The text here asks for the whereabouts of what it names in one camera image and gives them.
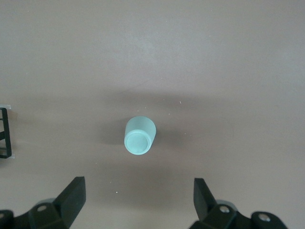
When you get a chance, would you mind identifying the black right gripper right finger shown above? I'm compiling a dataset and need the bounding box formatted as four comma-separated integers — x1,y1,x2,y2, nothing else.
190,177,288,229

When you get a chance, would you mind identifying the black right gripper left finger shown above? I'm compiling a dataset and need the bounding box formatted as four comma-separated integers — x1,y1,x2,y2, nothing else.
0,176,86,229

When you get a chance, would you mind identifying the pale green plastic cup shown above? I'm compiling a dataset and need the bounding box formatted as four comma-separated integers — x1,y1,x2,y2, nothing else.
123,114,157,156

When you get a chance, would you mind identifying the black wire cup rack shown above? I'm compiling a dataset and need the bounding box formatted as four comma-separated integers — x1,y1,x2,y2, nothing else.
0,104,13,160

